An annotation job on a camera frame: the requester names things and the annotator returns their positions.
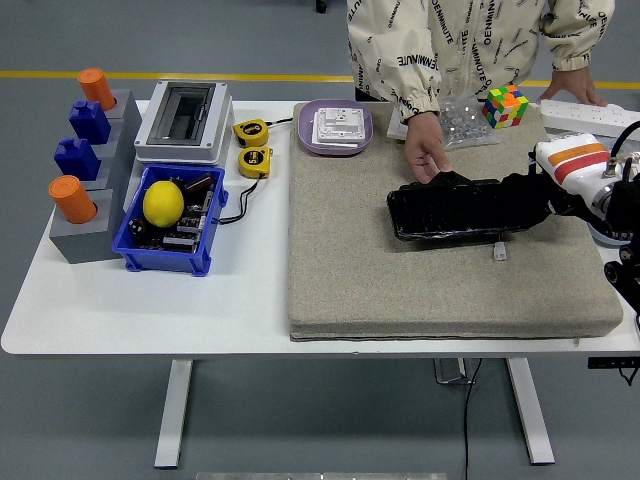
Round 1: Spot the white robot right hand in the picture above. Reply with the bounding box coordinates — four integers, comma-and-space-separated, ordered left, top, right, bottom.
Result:
527, 133, 624, 216

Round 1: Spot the person's left hand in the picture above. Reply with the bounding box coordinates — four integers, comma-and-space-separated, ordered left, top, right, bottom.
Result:
538, 68, 609, 107

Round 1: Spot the person's right hand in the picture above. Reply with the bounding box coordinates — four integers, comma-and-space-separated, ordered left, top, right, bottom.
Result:
403, 110, 454, 185

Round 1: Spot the black glossy panel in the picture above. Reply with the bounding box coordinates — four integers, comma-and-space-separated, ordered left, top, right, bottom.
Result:
386, 169, 534, 242

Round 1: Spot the white power strip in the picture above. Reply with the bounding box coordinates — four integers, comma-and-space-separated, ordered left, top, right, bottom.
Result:
539, 98, 640, 141

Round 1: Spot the clear bag of metal nuts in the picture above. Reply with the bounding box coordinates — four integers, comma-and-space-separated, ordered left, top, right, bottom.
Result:
434, 95, 503, 153

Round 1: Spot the colourful puzzle cube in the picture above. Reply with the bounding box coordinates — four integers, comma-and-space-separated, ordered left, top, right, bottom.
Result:
482, 84, 530, 130

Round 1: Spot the white socket plate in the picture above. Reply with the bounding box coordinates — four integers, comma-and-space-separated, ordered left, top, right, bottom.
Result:
312, 107, 367, 148

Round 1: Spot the person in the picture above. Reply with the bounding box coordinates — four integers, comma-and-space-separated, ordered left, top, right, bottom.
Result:
345, 0, 617, 121

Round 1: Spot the purple tray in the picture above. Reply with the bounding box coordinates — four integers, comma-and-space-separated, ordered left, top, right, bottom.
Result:
297, 99, 375, 158

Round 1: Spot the grey-brown mat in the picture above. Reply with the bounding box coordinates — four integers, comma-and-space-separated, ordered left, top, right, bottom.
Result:
287, 102, 625, 343

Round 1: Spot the yellow tape measure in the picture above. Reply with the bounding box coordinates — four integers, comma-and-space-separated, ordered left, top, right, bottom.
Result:
232, 118, 270, 149
237, 146, 275, 180

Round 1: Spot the black table controller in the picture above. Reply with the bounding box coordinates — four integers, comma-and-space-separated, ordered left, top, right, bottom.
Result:
587, 355, 640, 387

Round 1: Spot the grey control box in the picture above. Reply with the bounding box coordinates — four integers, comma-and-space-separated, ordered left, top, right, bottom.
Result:
433, 358, 476, 385

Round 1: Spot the circuit boards pile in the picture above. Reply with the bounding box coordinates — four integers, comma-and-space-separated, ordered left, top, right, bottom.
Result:
127, 172, 217, 253

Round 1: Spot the white table leg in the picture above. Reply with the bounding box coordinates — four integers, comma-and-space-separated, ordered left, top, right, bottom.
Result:
505, 357, 556, 466
153, 358, 195, 470

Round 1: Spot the yellow lemon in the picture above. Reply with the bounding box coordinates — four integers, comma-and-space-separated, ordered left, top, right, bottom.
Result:
142, 180, 186, 229

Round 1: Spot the blue plastic bin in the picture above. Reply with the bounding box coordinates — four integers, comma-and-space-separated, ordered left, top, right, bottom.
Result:
111, 163, 230, 278

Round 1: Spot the orange cylinder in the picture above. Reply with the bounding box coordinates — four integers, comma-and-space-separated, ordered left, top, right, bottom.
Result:
77, 68, 118, 112
48, 175, 99, 225

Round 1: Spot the blue plastic block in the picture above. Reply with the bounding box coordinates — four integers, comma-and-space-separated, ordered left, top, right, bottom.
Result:
68, 99, 112, 145
53, 136, 102, 182

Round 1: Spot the grey stepped block holder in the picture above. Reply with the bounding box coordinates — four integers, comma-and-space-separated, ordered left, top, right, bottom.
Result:
48, 88, 144, 265

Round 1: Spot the grey-white electrical enclosure box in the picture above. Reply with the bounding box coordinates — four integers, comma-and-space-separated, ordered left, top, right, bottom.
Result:
133, 81, 235, 167

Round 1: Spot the black power cable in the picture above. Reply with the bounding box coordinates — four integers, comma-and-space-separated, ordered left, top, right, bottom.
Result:
462, 357, 484, 480

